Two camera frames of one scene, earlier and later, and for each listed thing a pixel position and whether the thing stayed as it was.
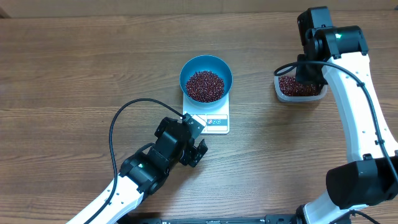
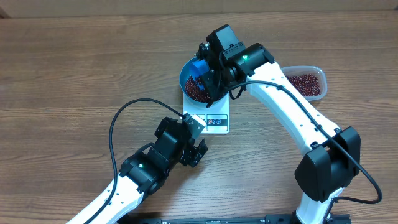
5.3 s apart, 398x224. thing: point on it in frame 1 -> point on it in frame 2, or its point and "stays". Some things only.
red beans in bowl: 205,86 stays
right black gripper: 306,76 -> 214,81
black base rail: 216,218 stays
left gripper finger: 192,155 stays
